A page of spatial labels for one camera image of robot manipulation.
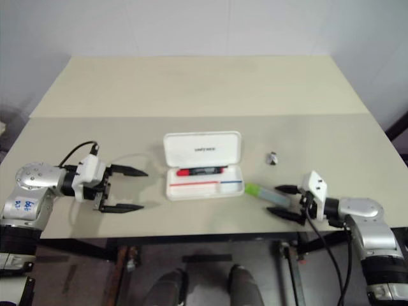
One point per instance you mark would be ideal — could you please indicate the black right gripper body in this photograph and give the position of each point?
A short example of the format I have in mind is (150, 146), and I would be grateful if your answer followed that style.
(305, 201)

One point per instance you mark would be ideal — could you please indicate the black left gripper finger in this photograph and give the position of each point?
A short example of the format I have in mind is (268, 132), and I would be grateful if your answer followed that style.
(129, 171)
(122, 208)

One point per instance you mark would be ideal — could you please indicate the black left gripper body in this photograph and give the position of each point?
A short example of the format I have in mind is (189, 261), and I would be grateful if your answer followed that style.
(102, 188)

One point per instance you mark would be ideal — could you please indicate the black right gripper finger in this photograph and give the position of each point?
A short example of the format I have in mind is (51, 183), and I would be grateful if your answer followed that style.
(288, 188)
(285, 215)

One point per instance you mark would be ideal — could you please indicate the green capped translucent marker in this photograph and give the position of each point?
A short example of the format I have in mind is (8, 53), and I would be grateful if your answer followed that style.
(253, 189)

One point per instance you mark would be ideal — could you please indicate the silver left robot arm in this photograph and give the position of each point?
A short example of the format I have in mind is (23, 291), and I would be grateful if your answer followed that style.
(35, 176)

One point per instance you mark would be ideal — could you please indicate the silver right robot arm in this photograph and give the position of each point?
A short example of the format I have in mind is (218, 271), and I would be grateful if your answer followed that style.
(361, 207)

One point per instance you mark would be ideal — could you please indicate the red capped black marker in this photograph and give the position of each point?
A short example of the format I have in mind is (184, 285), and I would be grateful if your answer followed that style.
(197, 171)

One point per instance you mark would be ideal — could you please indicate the white hinged pencil case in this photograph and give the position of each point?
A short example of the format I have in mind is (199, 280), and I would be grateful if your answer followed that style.
(204, 192)

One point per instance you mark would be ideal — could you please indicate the small silver metal clip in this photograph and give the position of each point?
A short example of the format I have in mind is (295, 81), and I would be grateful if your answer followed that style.
(272, 158)

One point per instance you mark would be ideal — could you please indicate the rusty metal table leg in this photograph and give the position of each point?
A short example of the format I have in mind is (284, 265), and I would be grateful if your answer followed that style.
(127, 259)

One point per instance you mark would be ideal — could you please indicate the grey metal table leg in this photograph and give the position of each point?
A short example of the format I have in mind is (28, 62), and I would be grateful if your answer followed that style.
(290, 271)

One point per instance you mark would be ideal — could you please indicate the dark rounded shape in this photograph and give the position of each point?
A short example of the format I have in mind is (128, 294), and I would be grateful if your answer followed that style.
(244, 287)
(170, 288)

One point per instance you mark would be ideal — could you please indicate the white label blue handwriting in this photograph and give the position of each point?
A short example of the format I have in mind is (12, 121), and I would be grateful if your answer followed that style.
(21, 205)

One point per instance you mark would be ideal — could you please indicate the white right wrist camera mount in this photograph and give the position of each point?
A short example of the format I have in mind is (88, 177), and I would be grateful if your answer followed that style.
(315, 188)

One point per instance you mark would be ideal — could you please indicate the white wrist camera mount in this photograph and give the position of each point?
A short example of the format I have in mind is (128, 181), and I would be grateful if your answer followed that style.
(90, 169)
(315, 188)

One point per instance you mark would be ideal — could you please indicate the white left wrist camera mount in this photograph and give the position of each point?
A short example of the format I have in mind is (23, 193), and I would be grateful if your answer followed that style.
(90, 169)

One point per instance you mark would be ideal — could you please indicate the black table frame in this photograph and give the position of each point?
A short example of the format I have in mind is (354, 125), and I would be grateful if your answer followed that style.
(79, 249)

